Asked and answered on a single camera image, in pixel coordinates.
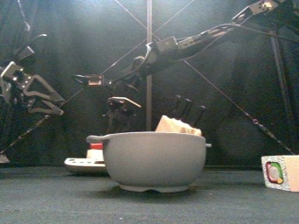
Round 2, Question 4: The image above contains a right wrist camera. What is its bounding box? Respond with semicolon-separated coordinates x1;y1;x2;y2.
71;73;107;88

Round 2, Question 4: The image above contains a small white green box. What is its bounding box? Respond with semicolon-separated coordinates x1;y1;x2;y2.
260;154;299;193

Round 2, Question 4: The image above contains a black toy knife handle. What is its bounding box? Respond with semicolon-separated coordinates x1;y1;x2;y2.
178;98;194;122
191;105;208;129
170;94;183;119

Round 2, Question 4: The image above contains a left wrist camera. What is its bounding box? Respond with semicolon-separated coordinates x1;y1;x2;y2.
13;32;49;61

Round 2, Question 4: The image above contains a white toy rice block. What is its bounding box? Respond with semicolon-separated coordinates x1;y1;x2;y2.
85;149;105;163

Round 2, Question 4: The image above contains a white toy plate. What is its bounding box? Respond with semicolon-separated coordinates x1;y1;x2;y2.
63;157;111;177

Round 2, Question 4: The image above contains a grey metal frame pole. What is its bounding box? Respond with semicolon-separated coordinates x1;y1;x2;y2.
144;0;155;132

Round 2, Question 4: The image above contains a grey bowl with handles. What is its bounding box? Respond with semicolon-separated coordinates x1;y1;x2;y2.
85;131;212;193

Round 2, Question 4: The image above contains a red toy salmon slice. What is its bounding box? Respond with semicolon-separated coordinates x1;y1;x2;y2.
88;142;105;151

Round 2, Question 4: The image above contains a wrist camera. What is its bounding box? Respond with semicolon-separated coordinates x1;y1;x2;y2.
71;73;107;88
13;32;49;61

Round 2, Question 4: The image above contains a pale wooden knife block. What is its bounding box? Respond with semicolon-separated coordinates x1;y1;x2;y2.
154;115;203;137

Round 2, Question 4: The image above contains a thin diagonal brace wire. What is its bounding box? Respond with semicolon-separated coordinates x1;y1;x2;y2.
113;0;296;156
0;0;196;155

